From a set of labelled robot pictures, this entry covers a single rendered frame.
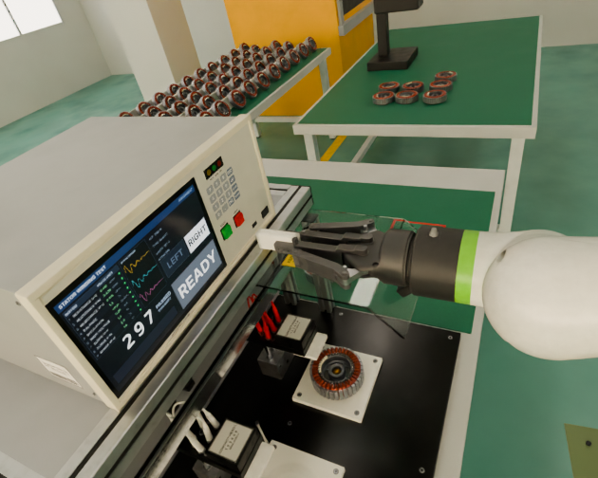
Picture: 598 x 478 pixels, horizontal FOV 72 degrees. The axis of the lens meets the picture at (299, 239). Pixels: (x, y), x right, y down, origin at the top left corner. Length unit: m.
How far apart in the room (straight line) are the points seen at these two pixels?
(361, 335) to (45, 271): 0.71
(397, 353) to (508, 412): 0.92
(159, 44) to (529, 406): 3.98
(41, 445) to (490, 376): 1.61
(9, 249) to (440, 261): 0.50
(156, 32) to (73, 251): 3.99
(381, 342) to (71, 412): 0.63
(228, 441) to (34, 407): 0.28
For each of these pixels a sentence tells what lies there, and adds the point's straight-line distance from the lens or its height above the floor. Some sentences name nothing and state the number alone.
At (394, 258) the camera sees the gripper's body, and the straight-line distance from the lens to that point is 0.53.
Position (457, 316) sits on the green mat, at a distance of 1.08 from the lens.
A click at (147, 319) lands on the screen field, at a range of 0.59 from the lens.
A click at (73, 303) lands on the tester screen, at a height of 1.28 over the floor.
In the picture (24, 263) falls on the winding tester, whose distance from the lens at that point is 0.54.
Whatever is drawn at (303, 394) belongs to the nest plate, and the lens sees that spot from 0.92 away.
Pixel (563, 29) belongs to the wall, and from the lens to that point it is 5.71.
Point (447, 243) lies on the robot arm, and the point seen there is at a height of 1.23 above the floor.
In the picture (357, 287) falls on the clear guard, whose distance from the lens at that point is 0.70.
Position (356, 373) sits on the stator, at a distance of 0.89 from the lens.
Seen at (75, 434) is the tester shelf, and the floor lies 1.11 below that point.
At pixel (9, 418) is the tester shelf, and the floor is 1.11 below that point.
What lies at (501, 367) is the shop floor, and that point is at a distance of 1.94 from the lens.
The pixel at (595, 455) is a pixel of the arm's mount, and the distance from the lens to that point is 0.95.
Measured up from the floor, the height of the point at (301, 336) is 0.92.
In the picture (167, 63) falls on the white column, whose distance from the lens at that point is 4.47.
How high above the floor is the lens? 1.55
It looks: 37 degrees down
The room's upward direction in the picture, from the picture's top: 13 degrees counter-clockwise
